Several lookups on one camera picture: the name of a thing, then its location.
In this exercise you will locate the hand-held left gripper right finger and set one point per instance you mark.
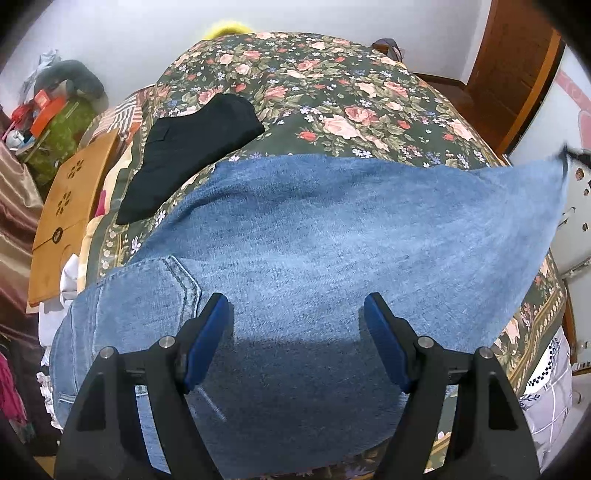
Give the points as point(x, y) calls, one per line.
point(385, 341)

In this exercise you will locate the black pants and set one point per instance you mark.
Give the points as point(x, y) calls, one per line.
point(184, 147)

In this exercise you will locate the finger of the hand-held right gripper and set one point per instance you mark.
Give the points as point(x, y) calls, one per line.
point(575, 156)

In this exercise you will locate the yellow plush item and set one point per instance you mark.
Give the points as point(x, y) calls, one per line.
point(226, 30)

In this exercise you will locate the floral blanket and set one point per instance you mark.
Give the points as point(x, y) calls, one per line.
point(323, 92)

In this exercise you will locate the checkered cloth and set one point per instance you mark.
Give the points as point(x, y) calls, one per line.
point(549, 397)

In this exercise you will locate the white wardrobe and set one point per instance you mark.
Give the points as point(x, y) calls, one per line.
point(545, 115)

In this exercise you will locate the striped blanket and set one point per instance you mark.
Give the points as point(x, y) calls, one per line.
point(124, 113)

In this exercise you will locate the brown curtain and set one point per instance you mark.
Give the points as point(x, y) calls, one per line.
point(14, 207)

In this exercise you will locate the wooden door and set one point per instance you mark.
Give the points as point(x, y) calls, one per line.
point(508, 69)

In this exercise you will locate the white cloth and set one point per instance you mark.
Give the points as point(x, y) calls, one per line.
point(60, 304)

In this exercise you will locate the blue denim pants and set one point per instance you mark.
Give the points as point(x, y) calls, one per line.
point(323, 230)

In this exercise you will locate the dark bag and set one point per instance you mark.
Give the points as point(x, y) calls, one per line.
point(390, 48)

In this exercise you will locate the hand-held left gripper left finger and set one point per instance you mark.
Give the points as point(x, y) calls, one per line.
point(210, 341)

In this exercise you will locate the green bag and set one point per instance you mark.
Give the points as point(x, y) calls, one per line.
point(64, 134)

